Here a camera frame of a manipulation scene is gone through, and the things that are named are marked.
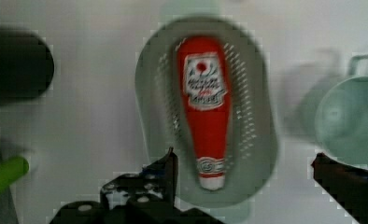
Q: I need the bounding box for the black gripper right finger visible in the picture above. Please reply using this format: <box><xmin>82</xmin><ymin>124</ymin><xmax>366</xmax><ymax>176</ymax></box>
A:
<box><xmin>311</xmin><ymin>153</ymin><xmax>368</xmax><ymax>224</ymax></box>

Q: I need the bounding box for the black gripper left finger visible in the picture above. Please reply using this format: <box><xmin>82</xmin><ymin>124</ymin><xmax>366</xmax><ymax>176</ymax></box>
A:
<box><xmin>50</xmin><ymin>147</ymin><xmax>223</xmax><ymax>224</ymax></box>

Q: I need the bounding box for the red ketchup bottle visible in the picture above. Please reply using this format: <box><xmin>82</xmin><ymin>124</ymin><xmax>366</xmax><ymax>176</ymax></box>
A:
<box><xmin>177</xmin><ymin>36</ymin><xmax>231</xmax><ymax>190</ymax></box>

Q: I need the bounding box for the green oval strainer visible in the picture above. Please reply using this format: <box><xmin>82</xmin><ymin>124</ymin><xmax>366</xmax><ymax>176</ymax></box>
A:
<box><xmin>134</xmin><ymin>0</ymin><xmax>278</xmax><ymax>220</ymax></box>

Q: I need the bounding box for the lime green toy fruit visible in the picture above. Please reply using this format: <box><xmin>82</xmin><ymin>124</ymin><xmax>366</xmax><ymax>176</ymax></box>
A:
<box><xmin>0</xmin><ymin>156</ymin><xmax>30</xmax><ymax>194</ymax></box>

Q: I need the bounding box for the black round pan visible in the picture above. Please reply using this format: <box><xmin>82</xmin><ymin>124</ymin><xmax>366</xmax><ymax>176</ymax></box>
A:
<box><xmin>0</xmin><ymin>27</ymin><xmax>55</xmax><ymax>105</ymax></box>

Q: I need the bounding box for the green cup with handle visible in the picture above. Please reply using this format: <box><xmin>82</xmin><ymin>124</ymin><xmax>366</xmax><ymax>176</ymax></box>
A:
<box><xmin>283</xmin><ymin>54</ymin><xmax>368</xmax><ymax>166</ymax></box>

